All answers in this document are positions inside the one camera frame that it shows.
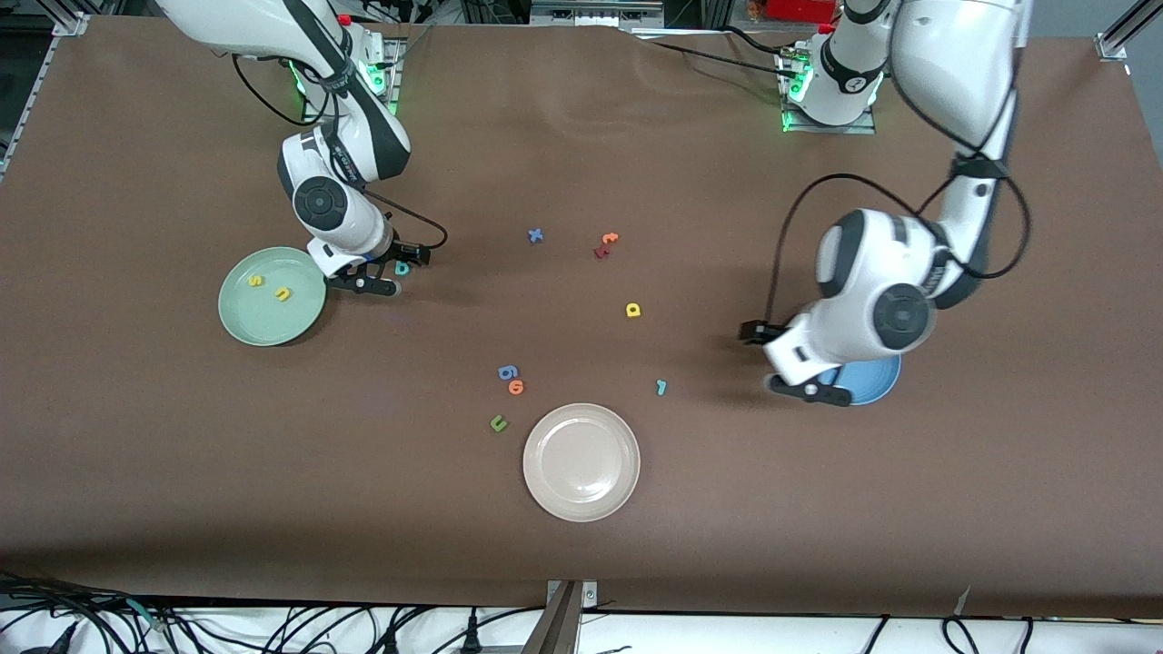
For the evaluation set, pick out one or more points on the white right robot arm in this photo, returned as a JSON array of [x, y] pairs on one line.
[[363, 145]]

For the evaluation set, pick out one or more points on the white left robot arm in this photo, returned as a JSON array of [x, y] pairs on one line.
[[954, 73]]

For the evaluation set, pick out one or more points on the blue plate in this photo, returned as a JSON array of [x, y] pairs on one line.
[[872, 381]]

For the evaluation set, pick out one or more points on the light green plate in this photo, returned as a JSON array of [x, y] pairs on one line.
[[263, 318]]

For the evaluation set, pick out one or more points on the beige plate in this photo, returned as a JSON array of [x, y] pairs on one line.
[[581, 463]]

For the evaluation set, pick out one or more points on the brown table cover sheet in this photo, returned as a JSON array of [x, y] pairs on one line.
[[581, 545]]

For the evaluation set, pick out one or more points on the grey equipment box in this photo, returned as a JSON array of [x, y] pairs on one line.
[[595, 11]]

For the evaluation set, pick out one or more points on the red box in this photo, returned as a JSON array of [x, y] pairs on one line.
[[800, 9]]

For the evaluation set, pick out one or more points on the aluminium corner profile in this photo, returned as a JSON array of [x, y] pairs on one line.
[[1122, 32]]

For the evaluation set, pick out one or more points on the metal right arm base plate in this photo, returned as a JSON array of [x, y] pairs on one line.
[[389, 111]]

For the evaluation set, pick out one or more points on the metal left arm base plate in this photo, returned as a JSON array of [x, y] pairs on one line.
[[863, 128]]

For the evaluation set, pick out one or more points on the small metal bracket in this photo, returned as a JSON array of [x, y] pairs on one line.
[[591, 595]]

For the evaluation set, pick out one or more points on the aluminium frame profile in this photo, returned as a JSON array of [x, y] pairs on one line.
[[559, 627]]

